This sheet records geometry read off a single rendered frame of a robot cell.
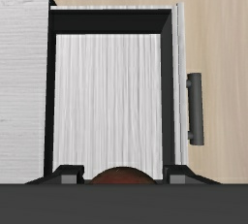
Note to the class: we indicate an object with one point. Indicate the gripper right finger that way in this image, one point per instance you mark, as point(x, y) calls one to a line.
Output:
point(177, 173)

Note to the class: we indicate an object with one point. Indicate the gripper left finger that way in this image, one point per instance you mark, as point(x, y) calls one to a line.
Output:
point(71, 173)

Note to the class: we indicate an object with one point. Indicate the reddish-brown peach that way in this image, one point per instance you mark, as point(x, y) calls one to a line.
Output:
point(122, 176)

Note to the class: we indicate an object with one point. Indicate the open white cabinet drawer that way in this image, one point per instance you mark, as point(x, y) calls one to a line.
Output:
point(108, 102)

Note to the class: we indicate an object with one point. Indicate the cabinet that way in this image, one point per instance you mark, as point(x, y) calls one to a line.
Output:
point(22, 85)

